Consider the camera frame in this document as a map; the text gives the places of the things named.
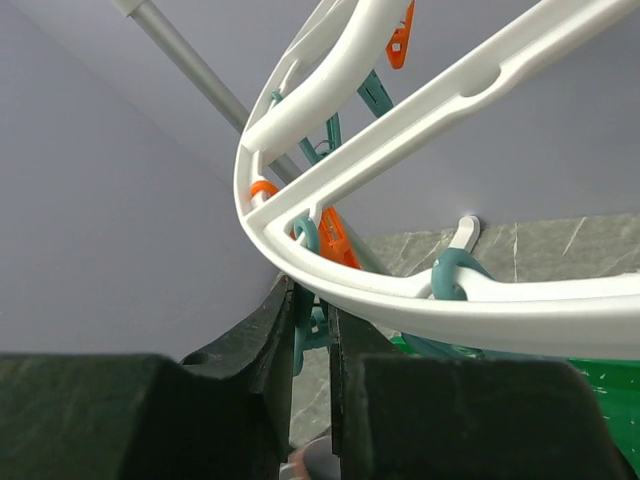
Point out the green plastic tray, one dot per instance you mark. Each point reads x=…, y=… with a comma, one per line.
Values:
x=614, y=382

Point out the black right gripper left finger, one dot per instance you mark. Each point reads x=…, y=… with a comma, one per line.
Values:
x=222, y=412

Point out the white round clip hanger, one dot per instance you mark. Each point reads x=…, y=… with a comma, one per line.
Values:
x=328, y=59

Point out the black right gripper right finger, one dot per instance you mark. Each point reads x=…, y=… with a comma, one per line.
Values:
x=397, y=416

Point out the white grey drying rack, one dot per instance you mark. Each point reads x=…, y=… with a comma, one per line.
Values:
x=159, y=29

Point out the teal clothes peg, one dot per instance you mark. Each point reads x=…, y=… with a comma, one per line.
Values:
x=311, y=328
x=445, y=287
x=314, y=153

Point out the orange clothes peg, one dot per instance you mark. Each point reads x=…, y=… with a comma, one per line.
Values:
x=262, y=190
x=328, y=239
x=397, y=47

